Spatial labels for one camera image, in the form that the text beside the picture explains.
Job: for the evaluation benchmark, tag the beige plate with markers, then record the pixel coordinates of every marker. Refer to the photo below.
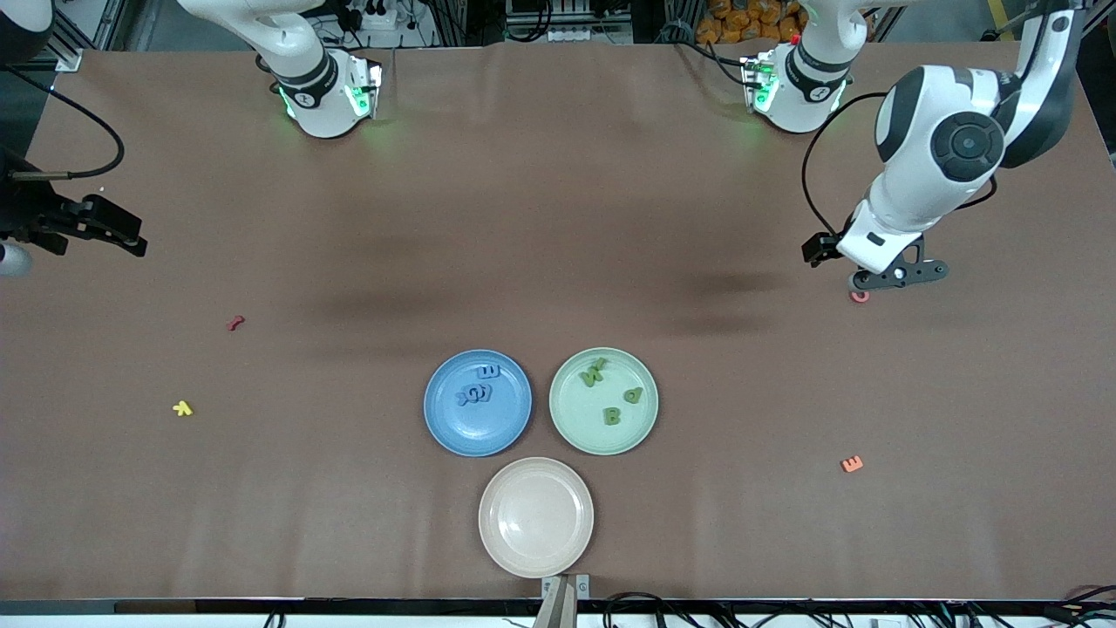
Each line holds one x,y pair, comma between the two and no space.
536,517

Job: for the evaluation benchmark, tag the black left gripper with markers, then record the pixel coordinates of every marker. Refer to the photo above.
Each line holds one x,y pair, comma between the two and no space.
820,248

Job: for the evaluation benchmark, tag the yellow foam letter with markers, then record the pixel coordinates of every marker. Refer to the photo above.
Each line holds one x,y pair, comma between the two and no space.
181,407

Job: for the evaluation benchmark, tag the bag of orange items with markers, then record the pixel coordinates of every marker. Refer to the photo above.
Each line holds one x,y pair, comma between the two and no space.
741,22

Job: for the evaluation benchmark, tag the green plate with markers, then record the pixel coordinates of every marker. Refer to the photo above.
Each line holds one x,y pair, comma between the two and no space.
575,419

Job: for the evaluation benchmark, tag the white power strip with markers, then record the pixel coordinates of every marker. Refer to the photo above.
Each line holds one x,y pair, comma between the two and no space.
575,35
370,16

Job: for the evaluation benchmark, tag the orange foam letter E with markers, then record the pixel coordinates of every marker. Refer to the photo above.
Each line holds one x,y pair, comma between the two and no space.
852,465

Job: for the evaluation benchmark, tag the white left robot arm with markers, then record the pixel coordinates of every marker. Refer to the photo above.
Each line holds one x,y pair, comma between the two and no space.
950,148

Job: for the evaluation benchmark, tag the brown table cover sheet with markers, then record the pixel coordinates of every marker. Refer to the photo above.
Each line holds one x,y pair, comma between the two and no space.
523,218

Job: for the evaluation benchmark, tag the blue plate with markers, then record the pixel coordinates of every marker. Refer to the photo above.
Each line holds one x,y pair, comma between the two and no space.
488,432

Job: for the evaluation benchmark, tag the green foam letter N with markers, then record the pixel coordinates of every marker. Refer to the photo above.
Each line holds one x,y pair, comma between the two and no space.
593,377

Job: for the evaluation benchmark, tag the blue foam number nine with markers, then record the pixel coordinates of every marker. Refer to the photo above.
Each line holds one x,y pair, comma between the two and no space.
485,394

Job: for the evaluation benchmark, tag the blue foam letter E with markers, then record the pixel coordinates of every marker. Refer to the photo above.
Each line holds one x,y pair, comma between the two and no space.
490,372

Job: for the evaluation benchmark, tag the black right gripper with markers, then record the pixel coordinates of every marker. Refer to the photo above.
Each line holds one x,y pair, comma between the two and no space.
26,214

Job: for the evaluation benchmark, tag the grey metal clamp bracket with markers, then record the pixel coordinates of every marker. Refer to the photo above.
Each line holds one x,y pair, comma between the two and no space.
565,593

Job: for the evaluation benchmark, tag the green foam letter q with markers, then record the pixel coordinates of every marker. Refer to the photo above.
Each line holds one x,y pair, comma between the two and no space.
636,396

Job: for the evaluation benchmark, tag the aluminium frame post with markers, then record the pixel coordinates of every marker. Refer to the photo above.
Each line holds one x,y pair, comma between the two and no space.
63,48

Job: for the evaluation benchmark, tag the green foam letter B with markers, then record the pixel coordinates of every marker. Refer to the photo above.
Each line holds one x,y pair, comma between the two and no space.
612,417

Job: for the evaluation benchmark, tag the blue foam letter X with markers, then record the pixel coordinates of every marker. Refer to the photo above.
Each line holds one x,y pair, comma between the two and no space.
464,399

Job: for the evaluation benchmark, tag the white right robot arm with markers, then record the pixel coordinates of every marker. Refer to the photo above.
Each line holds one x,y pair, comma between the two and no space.
323,105

